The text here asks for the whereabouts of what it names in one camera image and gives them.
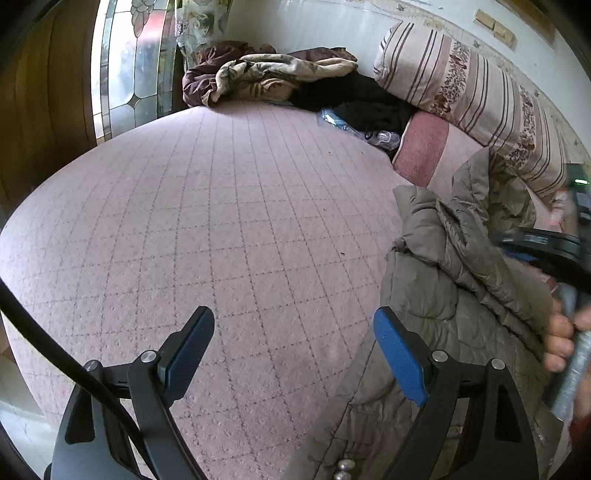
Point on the floral curtain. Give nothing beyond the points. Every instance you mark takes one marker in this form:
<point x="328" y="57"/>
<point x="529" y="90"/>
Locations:
<point x="201" y="23"/>

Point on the olive puffer jacket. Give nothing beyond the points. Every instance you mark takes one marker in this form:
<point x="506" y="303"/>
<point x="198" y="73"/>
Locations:
<point x="443" y="323"/>

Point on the pink checked bed cover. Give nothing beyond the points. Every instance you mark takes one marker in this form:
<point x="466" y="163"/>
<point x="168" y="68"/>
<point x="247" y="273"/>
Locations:
<point x="184" y="258"/>

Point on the stained glass window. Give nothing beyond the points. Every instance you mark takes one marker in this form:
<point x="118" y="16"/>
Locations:
<point x="127" y="60"/>

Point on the black clothing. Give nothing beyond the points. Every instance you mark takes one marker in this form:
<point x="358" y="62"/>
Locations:
<point x="364" y="104"/>

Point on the clear plastic bottle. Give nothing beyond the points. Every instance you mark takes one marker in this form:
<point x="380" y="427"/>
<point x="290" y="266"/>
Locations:
<point x="364" y="129"/>

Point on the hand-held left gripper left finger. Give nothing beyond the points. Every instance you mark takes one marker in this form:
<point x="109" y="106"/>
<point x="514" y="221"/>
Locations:
<point x="187" y="355"/>

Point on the pink towel pillow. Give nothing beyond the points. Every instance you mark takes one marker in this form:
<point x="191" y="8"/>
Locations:
<point x="422" y="147"/>

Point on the wooden wardrobe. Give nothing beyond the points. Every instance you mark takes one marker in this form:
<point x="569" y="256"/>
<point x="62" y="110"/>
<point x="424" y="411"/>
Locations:
<point x="44" y="97"/>

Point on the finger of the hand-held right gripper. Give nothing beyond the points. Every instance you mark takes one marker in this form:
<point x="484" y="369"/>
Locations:
<point x="512" y="244"/>

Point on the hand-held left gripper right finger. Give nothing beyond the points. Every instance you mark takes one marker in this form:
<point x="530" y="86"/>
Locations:
<point x="400" y="355"/>

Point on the person's right hand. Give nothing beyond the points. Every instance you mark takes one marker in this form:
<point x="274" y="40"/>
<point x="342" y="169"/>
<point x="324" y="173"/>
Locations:
<point x="561" y="341"/>

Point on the striped floral pillow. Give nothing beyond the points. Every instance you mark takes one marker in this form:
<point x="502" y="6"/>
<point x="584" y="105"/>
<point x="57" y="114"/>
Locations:
<point x="475" y="94"/>

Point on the beige and maroon blanket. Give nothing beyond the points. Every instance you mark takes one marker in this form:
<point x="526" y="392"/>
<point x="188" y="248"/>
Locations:
<point x="258" y="74"/>

